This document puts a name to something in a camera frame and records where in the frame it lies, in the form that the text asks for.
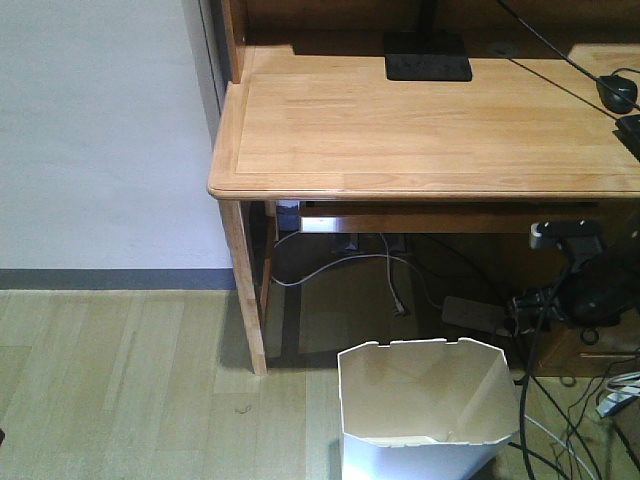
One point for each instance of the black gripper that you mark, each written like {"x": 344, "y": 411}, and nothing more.
{"x": 591, "y": 298}

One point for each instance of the white plastic trash bin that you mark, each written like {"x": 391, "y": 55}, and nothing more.
{"x": 424, "y": 409}

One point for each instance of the white power strip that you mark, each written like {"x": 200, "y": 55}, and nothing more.
{"x": 474, "y": 315}

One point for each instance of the black keyboard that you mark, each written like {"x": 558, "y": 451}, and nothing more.
{"x": 628, "y": 132}

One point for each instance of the black computer mouse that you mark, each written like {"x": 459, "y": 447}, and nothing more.
{"x": 617, "y": 94}

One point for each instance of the black monitor stand base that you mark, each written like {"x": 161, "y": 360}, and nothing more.
{"x": 425, "y": 53}

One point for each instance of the wooden desk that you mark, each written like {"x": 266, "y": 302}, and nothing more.
{"x": 309, "y": 114}

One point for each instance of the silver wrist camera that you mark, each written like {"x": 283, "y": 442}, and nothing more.
{"x": 578, "y": 239}

